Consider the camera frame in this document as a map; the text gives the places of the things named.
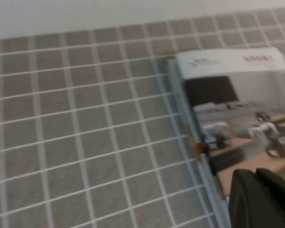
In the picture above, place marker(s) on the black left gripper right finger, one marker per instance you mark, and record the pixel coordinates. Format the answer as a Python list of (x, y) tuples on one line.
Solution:
[(280, 187)]

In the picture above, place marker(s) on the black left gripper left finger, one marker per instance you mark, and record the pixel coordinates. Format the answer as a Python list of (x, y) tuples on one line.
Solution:
[(247, 204)]

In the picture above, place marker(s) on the AgileX brochure with robot cover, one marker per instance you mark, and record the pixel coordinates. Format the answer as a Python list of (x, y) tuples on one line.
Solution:
[(228, 99)]

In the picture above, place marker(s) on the robotics brochure booklet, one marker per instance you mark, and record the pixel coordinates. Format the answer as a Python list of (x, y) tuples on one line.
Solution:
[(182, 99)]

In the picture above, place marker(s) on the grey checked tablecloth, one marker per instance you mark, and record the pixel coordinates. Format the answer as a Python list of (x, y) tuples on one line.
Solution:
[(85, 130)]

